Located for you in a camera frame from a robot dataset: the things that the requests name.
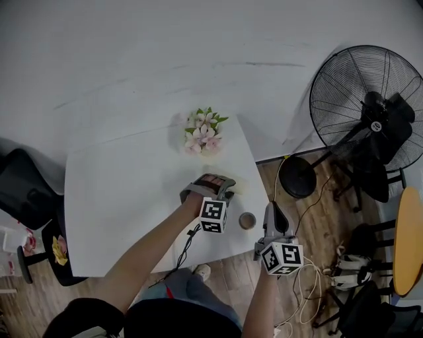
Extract person's left hand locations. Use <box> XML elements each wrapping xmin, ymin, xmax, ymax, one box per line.
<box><xmin>198</xmin><ymin>175</ymin><xmax>227</xmax><ymax>191</ymax></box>

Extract person's white shoe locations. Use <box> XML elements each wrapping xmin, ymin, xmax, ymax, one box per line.
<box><xmin>192</xmin><ymin>263</ymin><xmax>212</xmax><ymax>283</ymax></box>

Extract white and black device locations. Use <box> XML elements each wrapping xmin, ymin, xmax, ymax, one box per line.
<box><xmin>324</xmin><ymin>253</ymin><xmax>373</xmax><ymax>292</ymax></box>

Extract yellow crumpled cloth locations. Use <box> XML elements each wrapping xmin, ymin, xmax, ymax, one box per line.
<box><xmin>51</xmin><ymin>235</ymin><xmax>69</xmax><ymax>266</ymax></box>

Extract person's left forearm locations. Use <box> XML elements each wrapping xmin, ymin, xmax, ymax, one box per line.
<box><xmin>86</xmin><ymin>194</ymin><xmax>203</xmax><ymax>316</ymax></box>

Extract round yellow table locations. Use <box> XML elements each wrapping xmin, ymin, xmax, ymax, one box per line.
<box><xmin>392</xmin><ymin>186</ymin><xmax>423</xmax><ymax>297</ymax></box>

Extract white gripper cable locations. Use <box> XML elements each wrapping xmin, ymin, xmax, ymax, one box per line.
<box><xmin>274</xmin><ymin>255</ymin><xmax>324</xmax><ymax>336</ymax></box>

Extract clear plastic box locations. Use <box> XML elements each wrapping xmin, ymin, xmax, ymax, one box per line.
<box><xmin>0</xmin><ymin>224</ymin><xmax>37</xmax><ymax>279</ymax></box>

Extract person's right forearm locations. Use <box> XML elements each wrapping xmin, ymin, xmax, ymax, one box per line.
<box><xmin>242</xmin><ymin>269</ymin><xmax>282</xmax><ymax>333</ymax></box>

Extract thin dark red cable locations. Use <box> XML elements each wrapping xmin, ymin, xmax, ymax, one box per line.
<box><xmin>293</xmin><ymin>170</ymin><xmax>336</xmax><ymax>236</ymax></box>

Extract black mesh chair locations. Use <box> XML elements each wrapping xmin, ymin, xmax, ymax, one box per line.
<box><xmin>325</xmin><ymin>280</ymin><xmax>423</xmax><ymax>338</ymax></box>

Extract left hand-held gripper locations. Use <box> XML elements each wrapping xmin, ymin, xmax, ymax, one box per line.
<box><xmin>179</xmin><ymin>173</ymin><xmax>237</xmax><ymax>235</ymax></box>

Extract black slatted chair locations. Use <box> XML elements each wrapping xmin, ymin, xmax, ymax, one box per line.
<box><xmin>348</xmin><ymin>219</ymin><xmax>397</xmax><ymax>265</ymax></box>

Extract yellow fan cable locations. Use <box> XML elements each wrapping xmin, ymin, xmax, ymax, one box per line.
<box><xmin>273</xmin><ymin>154</ymin><xmax>291</xmax><ymax>203</ymax></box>

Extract person's blue jeans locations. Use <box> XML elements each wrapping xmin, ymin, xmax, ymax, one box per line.
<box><xmin>140</xmin><ymin>266</ymin><xmax>243</xmax><ymax>331</ymax></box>

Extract pink flowers in white pot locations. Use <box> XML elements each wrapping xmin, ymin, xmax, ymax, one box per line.
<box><xmin>182</xmin><ymin>106</ymin><xmax>229</xmax><ymax>158</ymax></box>

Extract black floor fan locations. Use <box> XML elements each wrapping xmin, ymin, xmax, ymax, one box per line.
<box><xmin>278</xmin><ymin>44</ymin><xmax>423</xmax><ymax>200</ymax></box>

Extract black office chair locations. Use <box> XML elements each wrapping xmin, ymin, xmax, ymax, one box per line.
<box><xmin>0</xmin><ymin>147</ymin><xmax>66</xmax><ymax>232</ymax></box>

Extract black stool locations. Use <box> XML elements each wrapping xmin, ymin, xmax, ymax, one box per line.
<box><xmin>16</xmin><ymin>217</ymin><xmax>89</xmax><ymax>288</ymax></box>

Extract person's black top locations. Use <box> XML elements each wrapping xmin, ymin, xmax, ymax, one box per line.
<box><xmin>42</xmin><ymin>296</ymin><xmax>243</xmax><ymax>338</ymax></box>

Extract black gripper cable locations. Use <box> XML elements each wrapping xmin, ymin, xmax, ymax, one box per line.
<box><xmin>147</xmin><ymin>223</ymin><xmax>202</xmax><ymax>289</ymax></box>

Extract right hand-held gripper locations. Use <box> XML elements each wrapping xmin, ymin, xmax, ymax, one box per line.
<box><xmin>253</xmin><ymin>201</ymin><xmax>305</xmax><ymax>277</ymax></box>

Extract black chair with wheels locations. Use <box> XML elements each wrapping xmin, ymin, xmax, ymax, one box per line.
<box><xmin>330</xmin><ymin>154</ymin><xmax>408</xmax><ymax>213</ymax></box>

